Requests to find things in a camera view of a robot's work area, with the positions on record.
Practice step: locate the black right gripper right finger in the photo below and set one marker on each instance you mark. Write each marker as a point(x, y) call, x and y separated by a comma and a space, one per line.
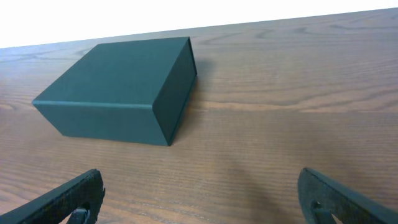
point(324, 200)

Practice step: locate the black gift box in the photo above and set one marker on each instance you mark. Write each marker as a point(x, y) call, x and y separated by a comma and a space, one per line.
point(134, 91)

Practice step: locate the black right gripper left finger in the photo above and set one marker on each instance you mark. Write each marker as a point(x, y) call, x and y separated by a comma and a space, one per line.
point(79, 200)

